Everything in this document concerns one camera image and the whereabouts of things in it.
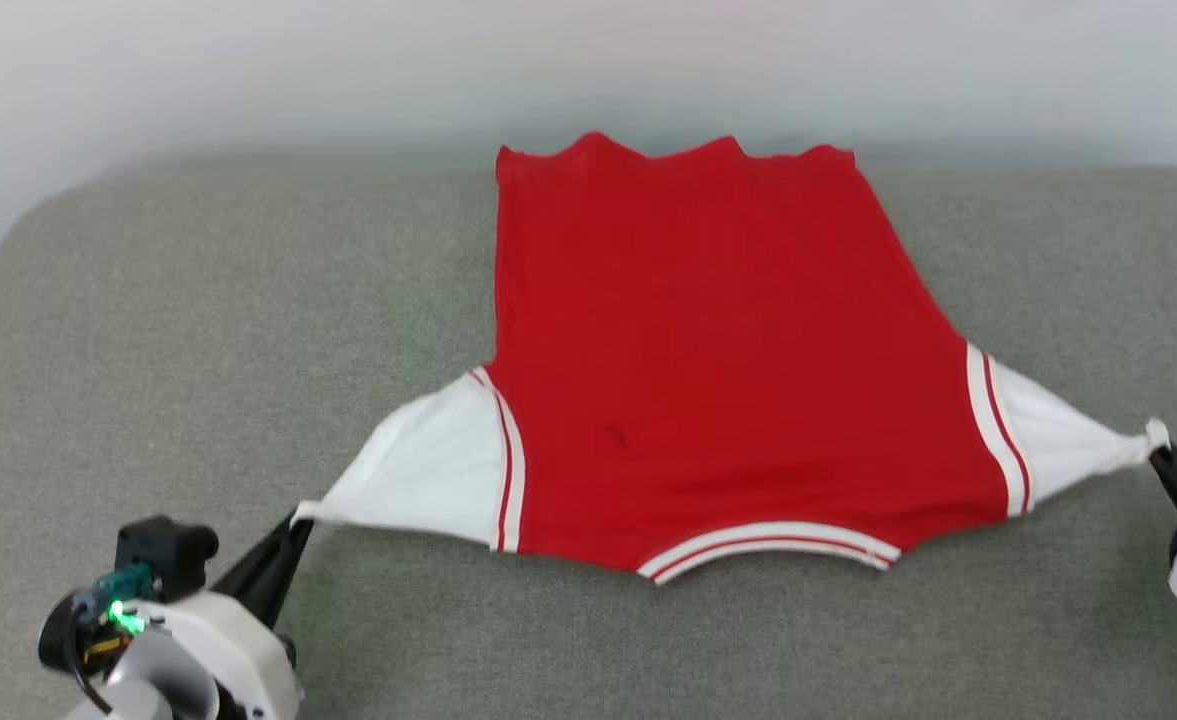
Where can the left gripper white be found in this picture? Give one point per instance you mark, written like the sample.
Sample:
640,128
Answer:
243,650

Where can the red and white basketball jersey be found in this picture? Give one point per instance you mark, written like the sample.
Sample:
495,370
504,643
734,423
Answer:
698,350

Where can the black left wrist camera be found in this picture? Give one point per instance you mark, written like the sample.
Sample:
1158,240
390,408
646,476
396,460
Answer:
163,550

